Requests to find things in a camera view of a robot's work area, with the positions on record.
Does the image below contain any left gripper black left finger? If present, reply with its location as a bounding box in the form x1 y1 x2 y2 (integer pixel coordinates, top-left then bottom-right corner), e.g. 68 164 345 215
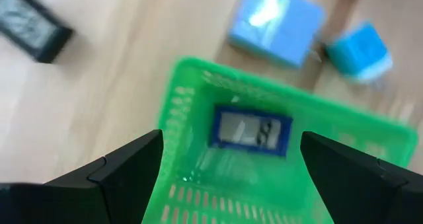
0 129 165 224

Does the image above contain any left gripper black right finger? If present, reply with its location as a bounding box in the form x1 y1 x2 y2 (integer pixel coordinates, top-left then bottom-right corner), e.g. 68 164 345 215
300 130 423 224

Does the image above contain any blue-framed small digital display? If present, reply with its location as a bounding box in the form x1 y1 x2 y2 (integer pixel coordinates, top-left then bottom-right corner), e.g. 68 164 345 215
210 104 293 157

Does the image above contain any teal and white charger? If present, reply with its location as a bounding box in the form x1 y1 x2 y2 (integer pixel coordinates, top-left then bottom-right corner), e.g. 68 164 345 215
325 20 394 85

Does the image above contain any black small digital display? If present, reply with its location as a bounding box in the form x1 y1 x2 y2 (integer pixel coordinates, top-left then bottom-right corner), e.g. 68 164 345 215
0 0 74 64

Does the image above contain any light blue sticky note pad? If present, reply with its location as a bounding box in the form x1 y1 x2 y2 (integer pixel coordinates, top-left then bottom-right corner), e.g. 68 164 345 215
227 0 327 69

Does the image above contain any green plastic basket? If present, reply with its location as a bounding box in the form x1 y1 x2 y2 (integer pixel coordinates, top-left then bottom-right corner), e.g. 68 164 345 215
141 56 419 224

